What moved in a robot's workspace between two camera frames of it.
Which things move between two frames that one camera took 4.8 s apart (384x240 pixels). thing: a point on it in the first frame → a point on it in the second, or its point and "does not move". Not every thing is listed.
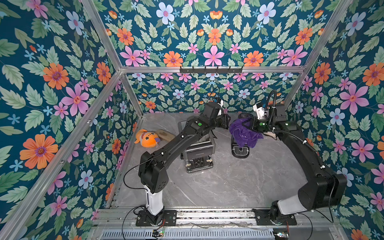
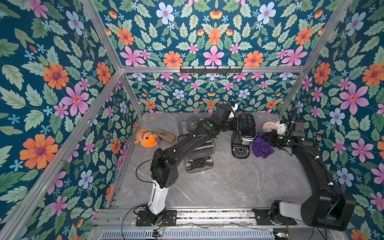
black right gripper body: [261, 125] → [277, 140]
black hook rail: [211, 71] does not move
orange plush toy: [148, 139] does not move
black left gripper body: [220, 121] → [232, 124]
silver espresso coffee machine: [199, 155] does not move
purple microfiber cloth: [244, 134] → [261, 147]
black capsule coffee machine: [238, 151] does not move
